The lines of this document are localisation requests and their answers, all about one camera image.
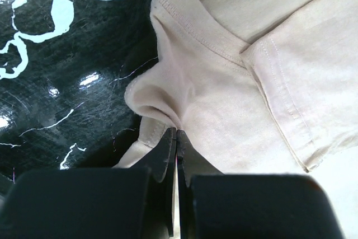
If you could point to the beige t shirt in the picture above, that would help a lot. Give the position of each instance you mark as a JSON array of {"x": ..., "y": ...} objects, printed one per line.
[{"x": 259, "y": 87}]

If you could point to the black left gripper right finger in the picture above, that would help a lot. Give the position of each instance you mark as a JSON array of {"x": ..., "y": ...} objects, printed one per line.
[{"x": 215, "y": 205}]

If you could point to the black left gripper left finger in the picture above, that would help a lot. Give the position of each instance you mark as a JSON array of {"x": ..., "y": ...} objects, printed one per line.
[{"x": 135, "y": 202}]

